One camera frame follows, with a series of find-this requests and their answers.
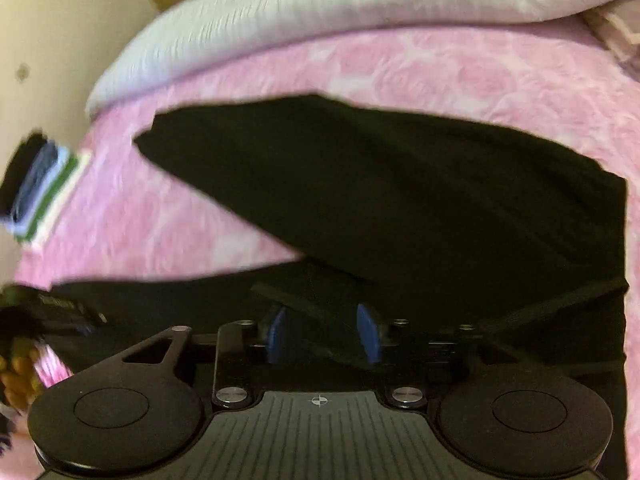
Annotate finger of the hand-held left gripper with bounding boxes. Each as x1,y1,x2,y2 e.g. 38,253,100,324
75,307,110,337

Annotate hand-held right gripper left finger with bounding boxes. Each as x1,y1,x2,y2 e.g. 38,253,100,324
119,305,292,409

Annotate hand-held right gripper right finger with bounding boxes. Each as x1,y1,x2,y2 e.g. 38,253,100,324
355,303,502,409

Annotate black pants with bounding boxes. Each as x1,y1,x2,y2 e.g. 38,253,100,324
50,92,630,480

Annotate stack of folded clothes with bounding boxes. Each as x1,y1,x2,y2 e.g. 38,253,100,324
25,152,93,251

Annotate person's left hand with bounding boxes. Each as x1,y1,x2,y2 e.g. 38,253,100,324
0,344,38,407

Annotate green folded garment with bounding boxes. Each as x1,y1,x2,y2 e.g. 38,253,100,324
22,155,82,241

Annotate blue folded garment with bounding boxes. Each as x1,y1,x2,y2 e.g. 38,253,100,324
12,142,73,233

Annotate black folded garment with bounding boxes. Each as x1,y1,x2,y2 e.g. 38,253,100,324
0,132,48,216

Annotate pink floral blanket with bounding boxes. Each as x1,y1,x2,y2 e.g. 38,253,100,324
12,25,640,480

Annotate white ribbed duvet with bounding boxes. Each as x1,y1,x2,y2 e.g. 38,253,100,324
85,0,640,116

